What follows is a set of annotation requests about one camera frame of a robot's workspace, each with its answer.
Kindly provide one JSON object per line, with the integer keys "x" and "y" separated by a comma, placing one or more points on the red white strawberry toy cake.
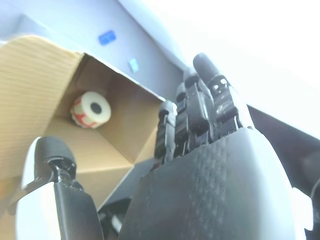
{"x": 86, "y": 102}

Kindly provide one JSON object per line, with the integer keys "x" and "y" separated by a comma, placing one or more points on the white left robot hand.
{"x": 212, "y": 190}

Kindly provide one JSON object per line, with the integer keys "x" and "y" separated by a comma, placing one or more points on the brown cardboard box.
{"x": 32, "y": 87}

